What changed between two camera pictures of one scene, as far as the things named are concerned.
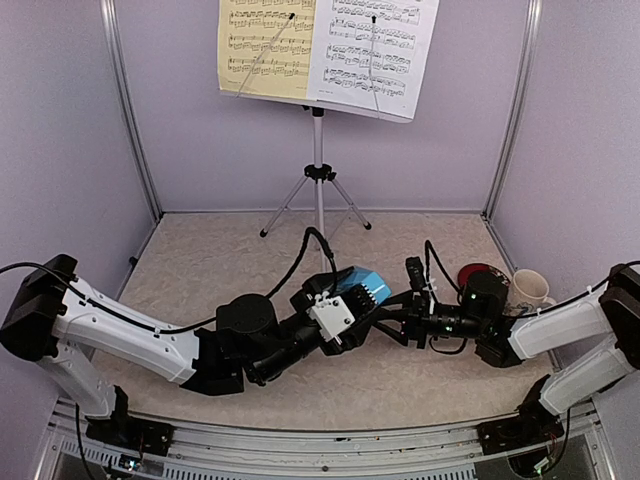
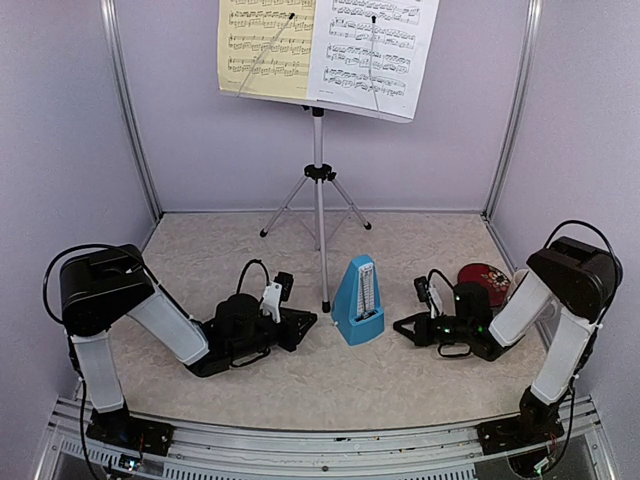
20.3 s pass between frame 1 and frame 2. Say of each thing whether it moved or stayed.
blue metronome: moved
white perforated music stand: stayed
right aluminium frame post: stayed
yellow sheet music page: stayed
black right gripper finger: moved
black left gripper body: moved
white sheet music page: stayed
